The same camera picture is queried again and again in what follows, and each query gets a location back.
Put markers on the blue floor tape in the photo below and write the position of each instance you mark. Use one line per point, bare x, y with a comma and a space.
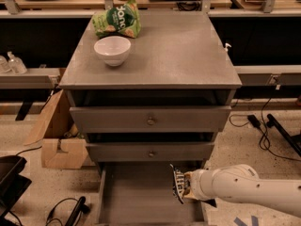
247, 221

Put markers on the green snack bag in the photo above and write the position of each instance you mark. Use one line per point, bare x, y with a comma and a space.
123, 20

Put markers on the bottom grey open drawer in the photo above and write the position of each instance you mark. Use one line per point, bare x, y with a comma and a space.
140, 194

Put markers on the clear plastic bottle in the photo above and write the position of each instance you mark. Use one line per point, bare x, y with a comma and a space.
16, 64

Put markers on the white pump dispenser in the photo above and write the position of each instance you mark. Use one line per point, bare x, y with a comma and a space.
227, 46

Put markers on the white bowl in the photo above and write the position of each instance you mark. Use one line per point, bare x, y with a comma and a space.
112, 50

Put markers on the black stand leg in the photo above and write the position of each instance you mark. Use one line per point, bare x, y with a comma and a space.
294, 141

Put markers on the black tray stand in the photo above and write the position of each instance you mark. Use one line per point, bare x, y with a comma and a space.
12, 183

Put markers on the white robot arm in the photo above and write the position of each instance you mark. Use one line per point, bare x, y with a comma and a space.
242, 184

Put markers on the top grey drawer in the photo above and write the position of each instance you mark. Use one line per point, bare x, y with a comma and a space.
150, 119

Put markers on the grey drawer cabinet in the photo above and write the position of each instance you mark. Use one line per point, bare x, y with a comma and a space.
177, 60

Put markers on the middle grey drawer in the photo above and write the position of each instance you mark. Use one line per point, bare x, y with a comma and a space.
156, 151

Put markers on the cardboard box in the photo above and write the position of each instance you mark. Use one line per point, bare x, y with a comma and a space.
54, 128

